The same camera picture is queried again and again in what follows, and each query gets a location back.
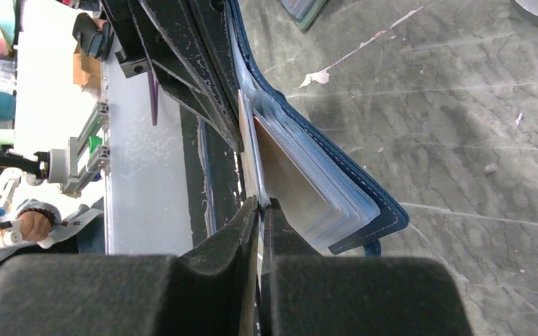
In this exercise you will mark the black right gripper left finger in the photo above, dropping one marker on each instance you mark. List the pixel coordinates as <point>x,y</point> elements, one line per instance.
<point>208,291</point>

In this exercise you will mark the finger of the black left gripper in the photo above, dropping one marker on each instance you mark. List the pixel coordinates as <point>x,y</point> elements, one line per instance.
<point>186,45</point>

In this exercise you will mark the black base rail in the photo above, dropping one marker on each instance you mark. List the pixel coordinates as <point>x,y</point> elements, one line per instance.
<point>211,177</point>

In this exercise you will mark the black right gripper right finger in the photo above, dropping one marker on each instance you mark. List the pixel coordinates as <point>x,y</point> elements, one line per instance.
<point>304,293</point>

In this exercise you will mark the navy blue card holder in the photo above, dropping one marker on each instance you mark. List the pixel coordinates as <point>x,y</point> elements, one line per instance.
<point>326,197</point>

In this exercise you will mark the aluminium frame rail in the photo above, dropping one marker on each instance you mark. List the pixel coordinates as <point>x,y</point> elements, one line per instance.
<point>87,154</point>

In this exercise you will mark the person's hand in background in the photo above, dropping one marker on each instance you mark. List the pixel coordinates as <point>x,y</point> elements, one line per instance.
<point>35,227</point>

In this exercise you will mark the gold vip card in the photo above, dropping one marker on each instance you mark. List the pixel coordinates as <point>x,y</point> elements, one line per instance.
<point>250,156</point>

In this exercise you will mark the green open card holder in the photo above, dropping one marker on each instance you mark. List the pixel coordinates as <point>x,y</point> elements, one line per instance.
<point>302,12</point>

